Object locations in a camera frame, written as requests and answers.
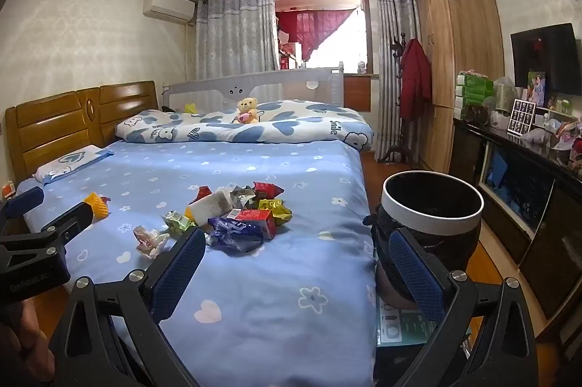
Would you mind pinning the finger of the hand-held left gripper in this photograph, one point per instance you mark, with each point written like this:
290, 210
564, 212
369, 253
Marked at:
68, 218
25, 198

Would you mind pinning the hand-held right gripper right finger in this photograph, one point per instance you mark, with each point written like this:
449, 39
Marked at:
416, 273

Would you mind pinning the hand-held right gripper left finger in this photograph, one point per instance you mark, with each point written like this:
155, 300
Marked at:
179, 273

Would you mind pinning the small orange foam net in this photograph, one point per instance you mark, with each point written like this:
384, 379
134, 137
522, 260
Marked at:
96, 207

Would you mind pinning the pink white wrapper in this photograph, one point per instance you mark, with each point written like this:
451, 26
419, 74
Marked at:
148, 239

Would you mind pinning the small green carton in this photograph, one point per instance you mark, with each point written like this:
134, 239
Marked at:
178, 223

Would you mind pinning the black bin with white rim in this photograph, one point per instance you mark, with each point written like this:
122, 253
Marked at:
454, 228

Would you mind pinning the blue purple wrapper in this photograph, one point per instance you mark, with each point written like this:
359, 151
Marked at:
234, 234

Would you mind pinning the white foam net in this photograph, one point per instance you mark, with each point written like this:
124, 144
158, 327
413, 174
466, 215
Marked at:
213, 205

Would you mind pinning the small red wrapper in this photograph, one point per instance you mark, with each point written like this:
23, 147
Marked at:
203, 192

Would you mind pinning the red box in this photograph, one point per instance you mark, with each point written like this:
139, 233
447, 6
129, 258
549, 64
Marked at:
254, 218

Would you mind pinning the yellow green packet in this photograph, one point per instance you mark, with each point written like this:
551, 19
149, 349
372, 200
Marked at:
277, 209

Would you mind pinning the large red wrapper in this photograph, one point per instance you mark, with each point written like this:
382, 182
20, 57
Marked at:
269, 189

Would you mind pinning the person's left hand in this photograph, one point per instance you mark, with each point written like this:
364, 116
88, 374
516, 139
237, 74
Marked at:
22, 337

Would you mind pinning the blue heart print pillow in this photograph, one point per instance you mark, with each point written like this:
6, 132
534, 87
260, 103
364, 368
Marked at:
68, 162

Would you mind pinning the green printed box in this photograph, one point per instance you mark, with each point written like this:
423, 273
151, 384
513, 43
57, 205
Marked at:
400, 330

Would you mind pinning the wooden headboard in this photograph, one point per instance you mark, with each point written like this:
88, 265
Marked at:
45, 128

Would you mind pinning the bed with blue flowered sheet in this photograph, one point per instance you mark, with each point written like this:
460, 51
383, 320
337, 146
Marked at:
273, 278

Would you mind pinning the dark wooden coat rack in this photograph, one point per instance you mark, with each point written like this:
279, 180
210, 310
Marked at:
400, 146

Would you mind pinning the black television cabinet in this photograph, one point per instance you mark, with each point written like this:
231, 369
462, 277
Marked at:
514, 187

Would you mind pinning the small yellow toy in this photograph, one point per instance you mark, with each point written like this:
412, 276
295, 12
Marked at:
190, 108

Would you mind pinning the white cup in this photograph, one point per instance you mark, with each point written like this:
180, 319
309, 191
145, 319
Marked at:
500, 121

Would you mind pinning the yellow teddy bear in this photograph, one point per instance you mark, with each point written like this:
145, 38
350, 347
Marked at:
248, 107

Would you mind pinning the blue heart print quilt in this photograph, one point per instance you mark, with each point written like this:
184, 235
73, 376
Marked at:
282, 123

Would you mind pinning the stack of green boxes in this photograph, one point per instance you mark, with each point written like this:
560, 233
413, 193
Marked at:
473, 93

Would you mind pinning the black photo sheet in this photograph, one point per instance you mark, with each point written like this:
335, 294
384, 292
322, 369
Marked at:
521, 116

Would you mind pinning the red coat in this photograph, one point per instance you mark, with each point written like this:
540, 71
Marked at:
416, 82

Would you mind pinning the clear plastic container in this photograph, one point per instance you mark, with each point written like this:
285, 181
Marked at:
504, 96

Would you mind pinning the pile of clothes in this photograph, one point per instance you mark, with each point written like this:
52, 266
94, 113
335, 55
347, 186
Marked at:
570, 146

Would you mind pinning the framed picture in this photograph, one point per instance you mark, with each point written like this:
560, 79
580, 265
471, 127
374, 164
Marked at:
536, 89

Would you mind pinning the wooden wardrobe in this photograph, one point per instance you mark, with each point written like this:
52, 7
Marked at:
459, 41

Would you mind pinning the white air conditioner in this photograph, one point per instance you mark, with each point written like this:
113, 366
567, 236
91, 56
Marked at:
168, 5

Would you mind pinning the grey patterned curtain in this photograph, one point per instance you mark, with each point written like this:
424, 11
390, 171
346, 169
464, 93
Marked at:
391, 28
236, 32

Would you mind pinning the black flat television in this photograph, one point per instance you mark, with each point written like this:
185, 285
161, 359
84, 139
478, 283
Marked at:
545, 50

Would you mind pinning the red hanging cloth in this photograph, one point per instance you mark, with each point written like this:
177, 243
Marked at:
309, 28

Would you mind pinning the grey bed guard rail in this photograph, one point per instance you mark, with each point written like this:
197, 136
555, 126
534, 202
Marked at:
273, 80

